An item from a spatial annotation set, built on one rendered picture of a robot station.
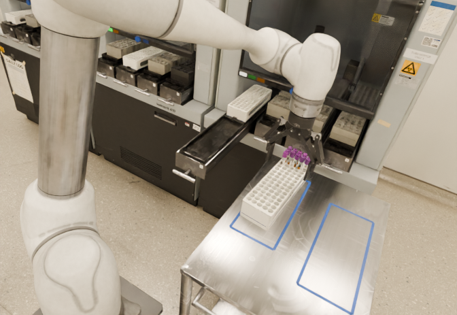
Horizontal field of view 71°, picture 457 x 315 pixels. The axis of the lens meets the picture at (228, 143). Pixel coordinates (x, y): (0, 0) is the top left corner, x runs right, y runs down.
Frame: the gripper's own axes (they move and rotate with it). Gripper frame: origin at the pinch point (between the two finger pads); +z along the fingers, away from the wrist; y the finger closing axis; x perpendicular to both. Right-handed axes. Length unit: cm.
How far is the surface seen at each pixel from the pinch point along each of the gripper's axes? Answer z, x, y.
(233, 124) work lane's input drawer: 12.3, 25.8, -36.3
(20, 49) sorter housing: 26, 19, -201
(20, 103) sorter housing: 73, 17, -220
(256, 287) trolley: 10.6, -35.6, 11.2
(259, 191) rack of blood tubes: 4.4, -11.8, -2.8
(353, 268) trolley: 10.6, -14.0, 29.7
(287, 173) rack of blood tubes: 5.1, 2.7, -0.1
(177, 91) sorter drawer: 12, 31, -74
